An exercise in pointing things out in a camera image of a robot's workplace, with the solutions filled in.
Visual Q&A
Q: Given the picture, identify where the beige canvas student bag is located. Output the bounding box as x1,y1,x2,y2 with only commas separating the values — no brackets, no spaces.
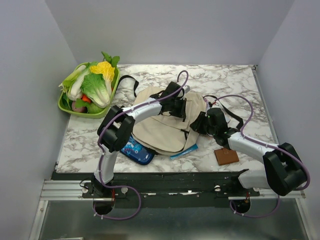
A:
117,74,245,156

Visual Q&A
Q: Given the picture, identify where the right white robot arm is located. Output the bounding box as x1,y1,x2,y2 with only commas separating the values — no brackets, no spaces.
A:
190,108,308,196

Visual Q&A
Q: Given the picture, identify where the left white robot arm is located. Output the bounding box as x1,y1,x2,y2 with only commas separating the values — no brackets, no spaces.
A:
93,82,190,198

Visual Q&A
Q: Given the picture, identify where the blue notebook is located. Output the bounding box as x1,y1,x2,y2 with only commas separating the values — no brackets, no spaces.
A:
170,144,198,160

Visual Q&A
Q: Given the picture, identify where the brown leather wallet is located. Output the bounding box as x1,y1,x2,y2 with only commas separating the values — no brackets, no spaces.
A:
214,148,240,166

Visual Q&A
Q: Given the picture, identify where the blue pencil case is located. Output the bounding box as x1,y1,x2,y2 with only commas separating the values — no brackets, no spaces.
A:
120,136,155,166

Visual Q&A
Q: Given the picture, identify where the yellow toy cabbage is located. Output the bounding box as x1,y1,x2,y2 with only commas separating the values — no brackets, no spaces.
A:
90,61,116,91

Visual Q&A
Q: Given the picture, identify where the green toy lettuce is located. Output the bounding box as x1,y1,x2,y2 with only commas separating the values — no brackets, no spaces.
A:
80,73,110,108

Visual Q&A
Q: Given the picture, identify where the orange toy carrot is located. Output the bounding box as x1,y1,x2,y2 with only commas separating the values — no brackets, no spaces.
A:
81,94,92,104

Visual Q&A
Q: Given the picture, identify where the green vegetable basket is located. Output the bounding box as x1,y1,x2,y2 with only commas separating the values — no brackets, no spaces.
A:
58,56,120,119

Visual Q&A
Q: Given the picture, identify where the white toy bok choy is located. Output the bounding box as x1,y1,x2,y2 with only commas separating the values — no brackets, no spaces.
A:
59,62,90,101

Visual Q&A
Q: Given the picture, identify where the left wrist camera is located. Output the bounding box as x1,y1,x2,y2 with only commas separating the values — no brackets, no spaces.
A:
183,85,190,93

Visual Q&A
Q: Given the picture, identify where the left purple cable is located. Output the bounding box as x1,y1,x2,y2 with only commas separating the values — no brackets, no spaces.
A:
92,70,189,220

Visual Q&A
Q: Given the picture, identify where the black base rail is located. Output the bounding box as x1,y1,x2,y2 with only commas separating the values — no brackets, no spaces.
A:
51,172,260,209

